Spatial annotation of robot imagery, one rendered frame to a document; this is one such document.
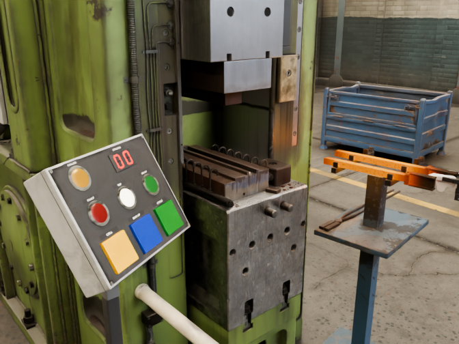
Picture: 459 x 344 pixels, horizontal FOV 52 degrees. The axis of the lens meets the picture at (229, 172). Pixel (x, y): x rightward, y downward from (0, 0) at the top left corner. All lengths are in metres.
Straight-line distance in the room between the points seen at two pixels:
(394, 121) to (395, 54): 4.87
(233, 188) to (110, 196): 0.55
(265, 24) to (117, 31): 0.45
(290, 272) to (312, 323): 0.78
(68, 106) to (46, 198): 0.76
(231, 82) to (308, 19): 0.56
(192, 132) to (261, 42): 0.62
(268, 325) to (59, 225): 1.03
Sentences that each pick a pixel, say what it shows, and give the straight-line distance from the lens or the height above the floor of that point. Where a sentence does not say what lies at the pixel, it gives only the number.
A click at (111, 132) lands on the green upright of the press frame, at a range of 1.41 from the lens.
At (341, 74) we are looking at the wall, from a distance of 10.71.
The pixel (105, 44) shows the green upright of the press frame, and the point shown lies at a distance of 1.38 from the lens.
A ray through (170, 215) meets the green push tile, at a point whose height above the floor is 1.01.
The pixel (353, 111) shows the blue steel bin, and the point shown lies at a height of 0.49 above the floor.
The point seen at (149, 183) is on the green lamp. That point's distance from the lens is 1.20.
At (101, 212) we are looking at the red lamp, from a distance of 1.06.
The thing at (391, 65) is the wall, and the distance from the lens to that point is 10.05.
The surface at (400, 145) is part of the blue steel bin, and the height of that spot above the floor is 0.21.
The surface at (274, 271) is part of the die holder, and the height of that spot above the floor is 0.62.
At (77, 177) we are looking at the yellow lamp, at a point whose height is 1.17.
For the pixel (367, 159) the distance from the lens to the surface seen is 1.88.
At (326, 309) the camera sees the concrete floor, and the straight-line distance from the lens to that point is 2.68.
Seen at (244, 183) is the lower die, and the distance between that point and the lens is 1.57.
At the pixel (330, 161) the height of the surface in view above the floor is 0.97.
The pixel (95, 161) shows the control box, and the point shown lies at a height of 1.18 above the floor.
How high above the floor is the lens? 1.49
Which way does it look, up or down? 18 degrees down
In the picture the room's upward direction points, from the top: straight up
